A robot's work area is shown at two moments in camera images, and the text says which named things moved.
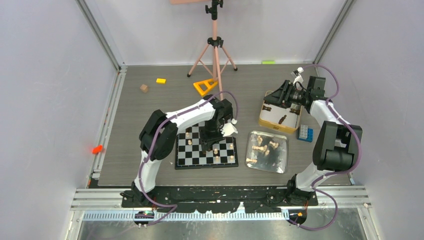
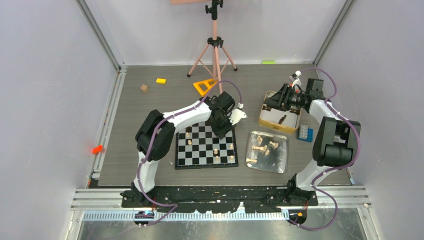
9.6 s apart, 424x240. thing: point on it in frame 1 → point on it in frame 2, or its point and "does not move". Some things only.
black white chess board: (189, 154) does not move
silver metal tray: (267, 151) does not move
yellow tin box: (277, 118) does not move
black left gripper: (206, 141) → (221, 133)
